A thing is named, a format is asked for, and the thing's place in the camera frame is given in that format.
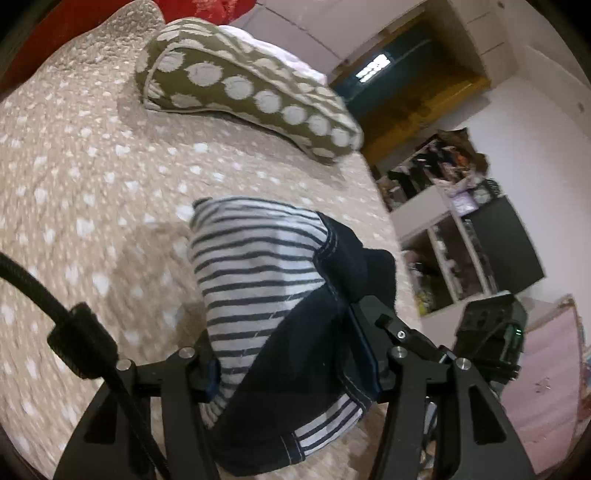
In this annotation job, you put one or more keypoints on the olive pillow with white print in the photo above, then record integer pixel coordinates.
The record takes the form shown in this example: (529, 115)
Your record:
(240, 87)

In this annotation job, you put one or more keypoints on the white bed sheet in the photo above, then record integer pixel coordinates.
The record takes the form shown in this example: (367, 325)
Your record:
(286, 57)

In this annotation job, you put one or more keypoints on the beige quilted bedspread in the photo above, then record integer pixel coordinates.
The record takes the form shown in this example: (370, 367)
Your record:
(69, 161)

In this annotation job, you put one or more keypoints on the window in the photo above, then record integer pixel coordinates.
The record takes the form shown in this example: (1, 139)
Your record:
(373, 68)

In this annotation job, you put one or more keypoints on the black cabinet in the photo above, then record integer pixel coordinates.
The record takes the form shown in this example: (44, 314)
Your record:
(508, 244)

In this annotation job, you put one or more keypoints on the red quilt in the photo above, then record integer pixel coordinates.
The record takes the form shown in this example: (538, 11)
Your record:
(207, 5)

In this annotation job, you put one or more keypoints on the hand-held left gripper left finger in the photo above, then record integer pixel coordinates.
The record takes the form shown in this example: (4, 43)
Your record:
(213, 378)

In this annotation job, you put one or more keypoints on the yellow wooden door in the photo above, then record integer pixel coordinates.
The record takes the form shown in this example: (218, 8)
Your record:
(415, 110)

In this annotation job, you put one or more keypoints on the striped pants with navy patch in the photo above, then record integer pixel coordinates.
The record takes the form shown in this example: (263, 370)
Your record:
(258, 277)

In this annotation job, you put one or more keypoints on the white shelf unit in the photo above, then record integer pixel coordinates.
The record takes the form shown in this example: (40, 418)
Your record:
(429, 207)

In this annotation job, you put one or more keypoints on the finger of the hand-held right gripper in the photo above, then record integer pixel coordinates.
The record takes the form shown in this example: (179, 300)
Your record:
(406, 337)

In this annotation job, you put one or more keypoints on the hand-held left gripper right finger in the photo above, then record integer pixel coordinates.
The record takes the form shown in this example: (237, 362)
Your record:
(367, 355)

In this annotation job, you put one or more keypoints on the pile of clothes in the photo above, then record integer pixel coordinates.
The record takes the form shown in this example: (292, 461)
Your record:
(448, 157)

